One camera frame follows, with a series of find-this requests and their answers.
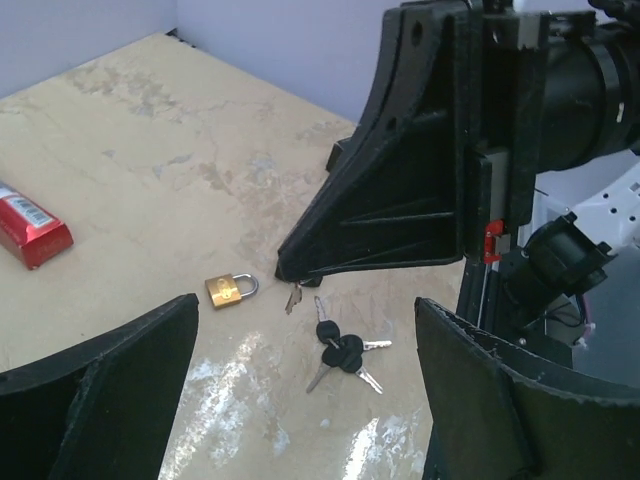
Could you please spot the small silver key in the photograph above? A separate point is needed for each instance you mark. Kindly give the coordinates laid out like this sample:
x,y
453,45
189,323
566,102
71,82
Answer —
x,y
295,298

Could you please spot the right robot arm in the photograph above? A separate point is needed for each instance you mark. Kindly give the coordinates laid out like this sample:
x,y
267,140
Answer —
x,y
471,101

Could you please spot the red toothpaste box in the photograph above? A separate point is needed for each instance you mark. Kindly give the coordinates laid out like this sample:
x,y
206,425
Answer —
x,y
29,232

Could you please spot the small brass padlock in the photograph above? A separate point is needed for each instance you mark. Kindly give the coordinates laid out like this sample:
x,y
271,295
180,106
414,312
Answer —
x,y
231,289

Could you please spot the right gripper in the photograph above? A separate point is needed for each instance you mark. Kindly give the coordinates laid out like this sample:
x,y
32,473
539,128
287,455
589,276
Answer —
x,y
394,199

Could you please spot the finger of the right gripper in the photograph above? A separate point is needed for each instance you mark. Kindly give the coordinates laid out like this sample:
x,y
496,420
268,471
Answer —
x,y
337,150

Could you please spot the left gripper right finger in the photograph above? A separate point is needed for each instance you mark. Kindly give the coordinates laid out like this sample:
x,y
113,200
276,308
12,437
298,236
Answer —
x,y
502,412

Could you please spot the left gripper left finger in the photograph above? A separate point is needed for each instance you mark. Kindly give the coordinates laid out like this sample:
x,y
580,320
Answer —
x,y
104,408

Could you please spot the black key bunch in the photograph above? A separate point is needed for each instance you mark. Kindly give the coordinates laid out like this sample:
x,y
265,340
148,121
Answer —
x,y
342,351

